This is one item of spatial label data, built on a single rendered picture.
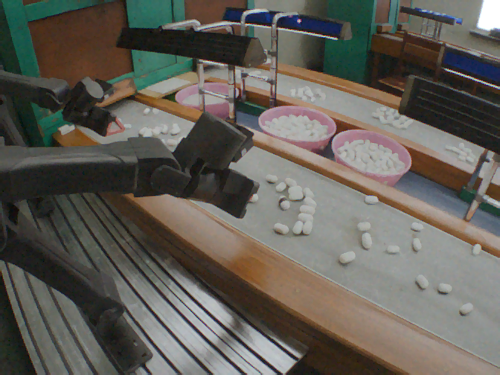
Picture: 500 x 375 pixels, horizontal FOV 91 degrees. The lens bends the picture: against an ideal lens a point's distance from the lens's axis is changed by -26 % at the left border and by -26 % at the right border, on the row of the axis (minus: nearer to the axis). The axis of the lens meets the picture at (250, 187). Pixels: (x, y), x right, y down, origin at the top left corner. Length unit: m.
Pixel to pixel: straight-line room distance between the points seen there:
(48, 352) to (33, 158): 0.46
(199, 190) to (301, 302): 0.27
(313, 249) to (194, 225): 0.26
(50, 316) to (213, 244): 0.43
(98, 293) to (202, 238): 0.27
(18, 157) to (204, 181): 0.26
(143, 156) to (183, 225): 0.34
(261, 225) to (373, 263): 0.27
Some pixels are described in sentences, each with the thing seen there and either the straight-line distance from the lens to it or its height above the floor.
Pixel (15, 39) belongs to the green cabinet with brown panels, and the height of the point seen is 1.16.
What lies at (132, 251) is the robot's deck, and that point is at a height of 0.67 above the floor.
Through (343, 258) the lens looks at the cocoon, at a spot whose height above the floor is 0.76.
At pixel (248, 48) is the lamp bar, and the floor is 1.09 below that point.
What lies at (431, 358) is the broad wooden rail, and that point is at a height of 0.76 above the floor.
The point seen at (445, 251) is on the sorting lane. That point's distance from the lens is 0.81.
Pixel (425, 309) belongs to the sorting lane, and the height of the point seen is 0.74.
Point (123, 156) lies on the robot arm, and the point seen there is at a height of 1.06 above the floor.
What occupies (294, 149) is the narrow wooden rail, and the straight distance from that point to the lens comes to 0.95.
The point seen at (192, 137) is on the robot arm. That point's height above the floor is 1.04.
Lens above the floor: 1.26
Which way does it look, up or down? 38 degrees down
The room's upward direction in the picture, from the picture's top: straight up
